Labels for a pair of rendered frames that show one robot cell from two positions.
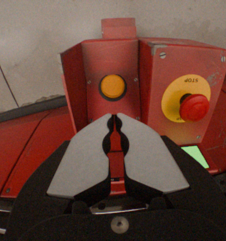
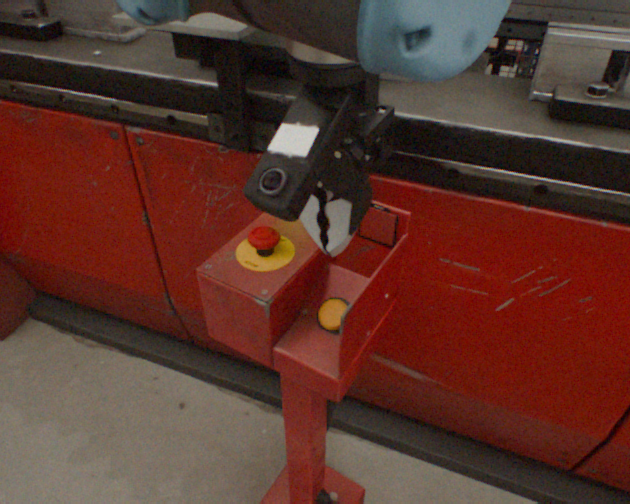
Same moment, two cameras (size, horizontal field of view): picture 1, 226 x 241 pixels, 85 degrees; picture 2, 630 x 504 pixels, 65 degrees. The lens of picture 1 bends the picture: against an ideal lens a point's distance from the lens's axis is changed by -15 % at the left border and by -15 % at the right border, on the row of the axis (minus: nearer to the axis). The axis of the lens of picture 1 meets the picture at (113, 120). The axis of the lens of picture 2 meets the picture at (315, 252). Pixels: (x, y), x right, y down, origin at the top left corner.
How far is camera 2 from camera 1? 0.41 m
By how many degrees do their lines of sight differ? 27
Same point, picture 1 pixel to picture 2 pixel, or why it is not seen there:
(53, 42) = not seen: outside the picture
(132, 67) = (299, 326)
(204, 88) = (242, 252)
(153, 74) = (282, 283)
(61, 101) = (547, 484)
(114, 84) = (330, 313)
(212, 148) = not seen: hidden behind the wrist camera
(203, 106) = (256, 234)
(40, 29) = not seen: outside the picture
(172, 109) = (284, 250)
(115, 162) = (370, 224)
